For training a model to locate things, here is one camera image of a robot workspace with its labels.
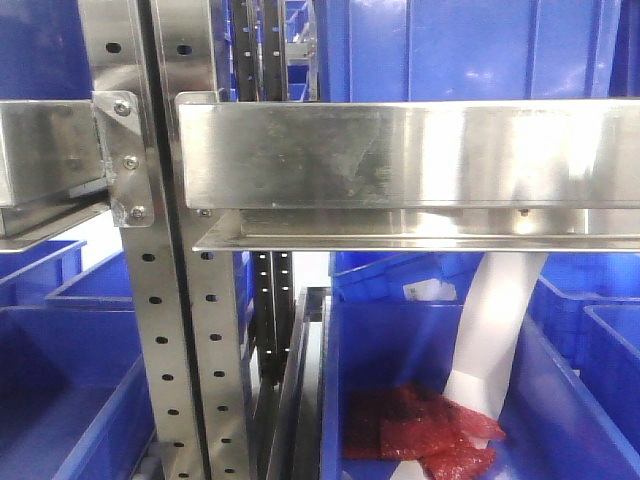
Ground blue bin upper shelf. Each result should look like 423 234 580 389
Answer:
314 1 623 102

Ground blue bin rear centre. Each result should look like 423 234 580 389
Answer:
329 251 483 303

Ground white paper strip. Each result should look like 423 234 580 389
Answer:
389 252 547 480

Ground red bubble bag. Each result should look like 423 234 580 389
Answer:
342 383 506 479

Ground black perforated rear upright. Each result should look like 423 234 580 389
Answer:
230 1 293 385

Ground perforated steel upright right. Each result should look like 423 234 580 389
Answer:
151 1 256 479

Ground perforated steel upright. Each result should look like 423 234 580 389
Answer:
151 1 256 479
79 1 205 479

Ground blue bin lower left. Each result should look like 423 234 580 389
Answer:
1 307 154 479

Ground perforated steel upright left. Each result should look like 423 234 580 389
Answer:
79 1 205 479

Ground blue bin with red bags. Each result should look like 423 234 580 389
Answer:
319 302 639 479

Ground blue bin lower right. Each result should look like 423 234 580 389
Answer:
581 305 639 437

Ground blue bin upper left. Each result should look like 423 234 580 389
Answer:
1 0 92 100

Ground steel shelf front rail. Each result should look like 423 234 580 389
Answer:
176 92 639 252

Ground steel shelf rail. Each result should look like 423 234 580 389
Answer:
1 100 109 254
176 92 639 252

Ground steel corner bracket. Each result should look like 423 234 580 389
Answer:
92 90 155 228

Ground left steel shelf rail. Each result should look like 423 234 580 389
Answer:
1 100 109 254

